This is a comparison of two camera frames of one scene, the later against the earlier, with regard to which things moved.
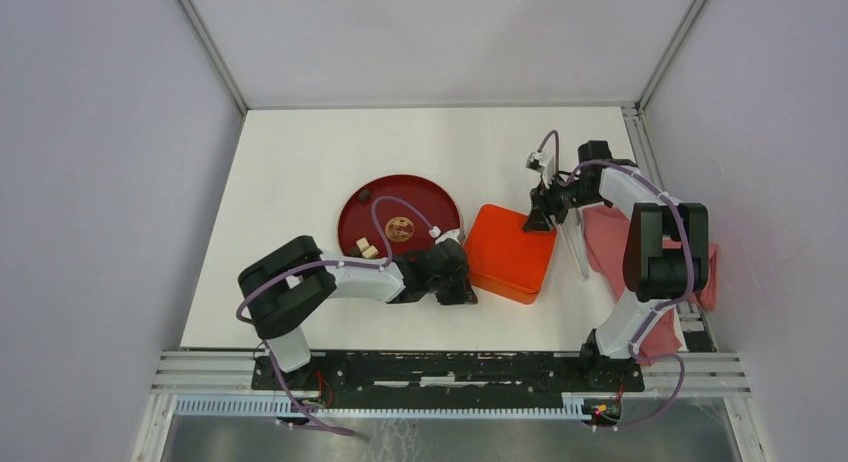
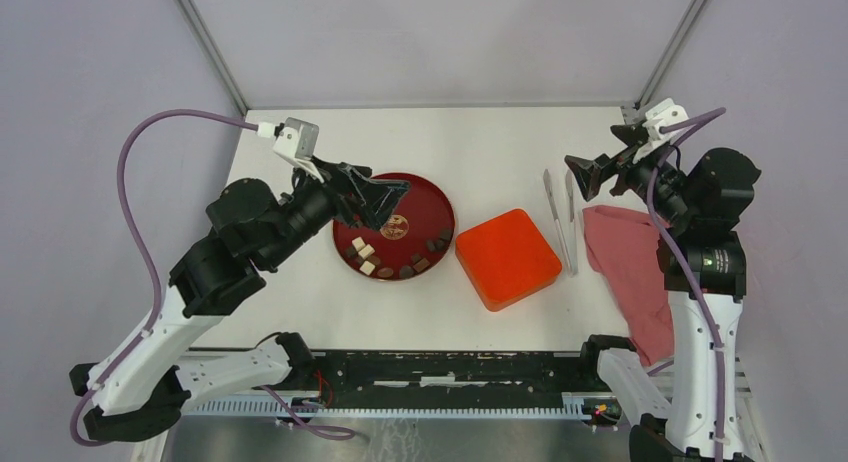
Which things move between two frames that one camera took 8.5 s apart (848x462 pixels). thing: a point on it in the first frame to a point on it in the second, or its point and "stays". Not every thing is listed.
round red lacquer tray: x=403 y=229 stays
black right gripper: x=543 y=205 to x=591 y=172
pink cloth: x=607 y=234 stays
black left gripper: x=464 y=293 to x=375 y=198
